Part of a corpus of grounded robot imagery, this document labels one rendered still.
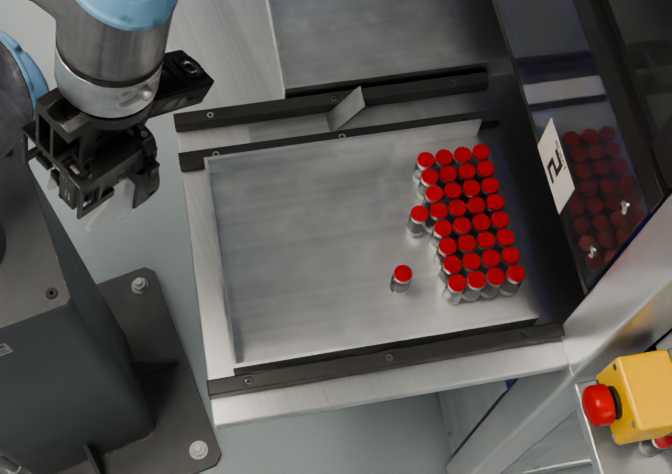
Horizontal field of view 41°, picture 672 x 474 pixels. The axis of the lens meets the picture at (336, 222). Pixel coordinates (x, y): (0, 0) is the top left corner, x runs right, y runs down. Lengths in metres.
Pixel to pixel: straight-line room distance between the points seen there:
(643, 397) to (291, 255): 0.42
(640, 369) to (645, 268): 0.13
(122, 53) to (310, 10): 0.65
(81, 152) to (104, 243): 1.36
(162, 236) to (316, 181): 0.99
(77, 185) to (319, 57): 0.55
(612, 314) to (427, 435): 1.05
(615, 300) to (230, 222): 0.45
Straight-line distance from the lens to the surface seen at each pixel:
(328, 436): 1.90
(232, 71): 1.19
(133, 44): 0.61
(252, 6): 1.25
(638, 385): 0.91
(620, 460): 1.05
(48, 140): 0.74
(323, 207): 1.08
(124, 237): 2.07
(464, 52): 1.22
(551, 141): 0.99
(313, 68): 1.18
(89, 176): 0.73
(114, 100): 0.66
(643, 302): 0.85
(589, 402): 0.92
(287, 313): 1.03
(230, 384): 0.99
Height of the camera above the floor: 1.86
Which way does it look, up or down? 65 degrees down
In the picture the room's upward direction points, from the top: 5 degrees clockwise
